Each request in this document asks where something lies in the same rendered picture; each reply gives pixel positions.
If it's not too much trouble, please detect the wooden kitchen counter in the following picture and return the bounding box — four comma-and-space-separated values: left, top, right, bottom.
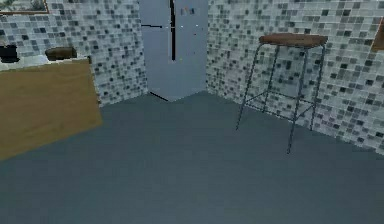
0, 54, 104, 162

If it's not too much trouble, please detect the grey fridge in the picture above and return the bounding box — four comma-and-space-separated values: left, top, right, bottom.
138, 0, 210, 103

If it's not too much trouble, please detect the wooden bar stool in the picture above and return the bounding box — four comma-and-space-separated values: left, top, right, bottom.
235, 32, 329, 155

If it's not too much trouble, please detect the dark brown bowl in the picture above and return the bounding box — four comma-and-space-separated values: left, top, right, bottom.
44, 46, 78, 62

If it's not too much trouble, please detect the black pot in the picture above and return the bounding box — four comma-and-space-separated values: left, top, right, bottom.
0, 44, 21, 64

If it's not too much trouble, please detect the wooden framed window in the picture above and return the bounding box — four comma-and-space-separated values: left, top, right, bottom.
0, 0, 50, 16

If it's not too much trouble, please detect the black fridge handle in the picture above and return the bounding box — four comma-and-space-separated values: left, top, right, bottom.
169, 0, 177, 62

